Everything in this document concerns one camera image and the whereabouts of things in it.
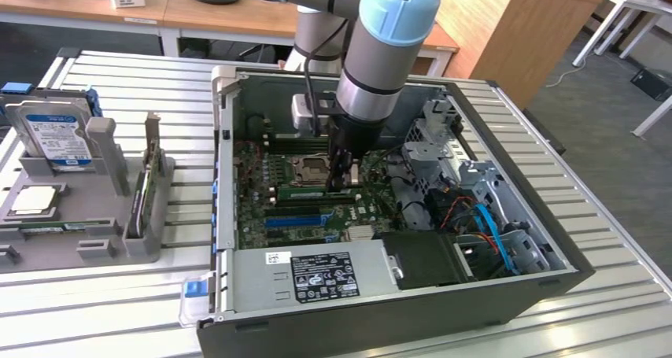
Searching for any blue data wire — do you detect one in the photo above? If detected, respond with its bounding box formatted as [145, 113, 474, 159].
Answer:
[470, 201, 521, 275]

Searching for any graphics card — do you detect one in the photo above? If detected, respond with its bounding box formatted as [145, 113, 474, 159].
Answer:
[126, 111, 165, 240]

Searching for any silver chipset heat sink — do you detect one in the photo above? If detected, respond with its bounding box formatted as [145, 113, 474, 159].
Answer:
[344, 227, 377, 242]

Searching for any grey power supply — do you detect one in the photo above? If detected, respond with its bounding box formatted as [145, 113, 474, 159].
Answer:
[229, 238, 406, 315]

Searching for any clear blue case latch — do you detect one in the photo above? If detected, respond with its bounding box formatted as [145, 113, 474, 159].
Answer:
[177, 272, 212, 328]

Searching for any orange wire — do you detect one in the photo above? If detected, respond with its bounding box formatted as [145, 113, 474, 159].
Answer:
[437, 195, 501, 253]

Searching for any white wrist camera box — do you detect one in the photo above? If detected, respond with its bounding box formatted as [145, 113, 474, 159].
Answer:
[290, 94, 337, 139]

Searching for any green motherboard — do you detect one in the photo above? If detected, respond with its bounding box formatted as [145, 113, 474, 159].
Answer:
[232, 137, 416, 252]

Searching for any CPU socket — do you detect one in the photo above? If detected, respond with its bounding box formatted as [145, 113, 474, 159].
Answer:
[284, 154, 333, 186]

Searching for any blue black disk caddy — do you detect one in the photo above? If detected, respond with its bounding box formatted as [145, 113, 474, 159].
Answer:
[0, 82, 101, 120]

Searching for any blue expansion slot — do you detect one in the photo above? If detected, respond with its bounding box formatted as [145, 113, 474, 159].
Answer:
[264, 215, 325, 228]

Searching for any black open PC case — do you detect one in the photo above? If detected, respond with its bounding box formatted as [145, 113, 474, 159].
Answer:
[194, 65, 597, 358]

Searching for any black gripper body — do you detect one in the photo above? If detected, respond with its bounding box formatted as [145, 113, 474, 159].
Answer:
[328, 113, 385, 155]

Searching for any hard disk blue label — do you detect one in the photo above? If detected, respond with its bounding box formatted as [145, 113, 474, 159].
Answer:
[2, 99, 96, 171]

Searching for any black box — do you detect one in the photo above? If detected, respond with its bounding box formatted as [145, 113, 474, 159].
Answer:
[629, 67, 672, 102]

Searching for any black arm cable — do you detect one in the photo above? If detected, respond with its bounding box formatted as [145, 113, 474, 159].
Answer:
[302, 17, 352, 138]

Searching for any grey parts rack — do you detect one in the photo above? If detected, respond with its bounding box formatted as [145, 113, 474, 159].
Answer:
[0, 116, 177, 275]

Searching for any wooden cabinet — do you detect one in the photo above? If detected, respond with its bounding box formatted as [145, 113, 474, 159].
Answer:
[428, 0, 604, 110]

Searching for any silver CPU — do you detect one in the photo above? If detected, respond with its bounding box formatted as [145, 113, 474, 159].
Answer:
[9, 184, 58, 214]

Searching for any white table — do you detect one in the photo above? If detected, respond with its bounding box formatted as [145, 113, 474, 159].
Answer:
[570, 0, 672, 68]

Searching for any black expansion slot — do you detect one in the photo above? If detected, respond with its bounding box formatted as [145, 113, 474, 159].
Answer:
[273, 203, 352, 216]

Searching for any white floor cable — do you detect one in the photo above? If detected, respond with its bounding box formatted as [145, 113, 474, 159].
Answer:
[544, 61, 586, 87]

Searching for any green RAM stick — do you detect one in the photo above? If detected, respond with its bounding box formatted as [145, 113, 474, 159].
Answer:
[274, 186, 353, 202]
[17, 221, 88, 232]

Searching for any long wooden desk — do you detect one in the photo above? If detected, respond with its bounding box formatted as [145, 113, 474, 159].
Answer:
[0, 0, 461, 78]

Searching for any metal disk bay cage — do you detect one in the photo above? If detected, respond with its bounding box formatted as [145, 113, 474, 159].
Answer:
[401, 97, 569, 275]

